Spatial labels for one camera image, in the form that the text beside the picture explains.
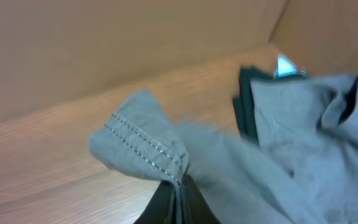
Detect black polo shirt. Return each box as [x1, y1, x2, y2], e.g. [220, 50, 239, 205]
[232, 67, 306, 145]

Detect light blue cloth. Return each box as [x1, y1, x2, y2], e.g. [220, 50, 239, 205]
[273, 54, 306, 78]

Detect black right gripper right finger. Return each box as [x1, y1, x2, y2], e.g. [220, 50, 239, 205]
[182, 175, 221, 224]

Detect grey shorts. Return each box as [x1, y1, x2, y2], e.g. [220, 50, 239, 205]
[89, 75, 358, 223]

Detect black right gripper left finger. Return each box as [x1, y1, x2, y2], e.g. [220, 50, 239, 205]
[134, 181, 176, 224]

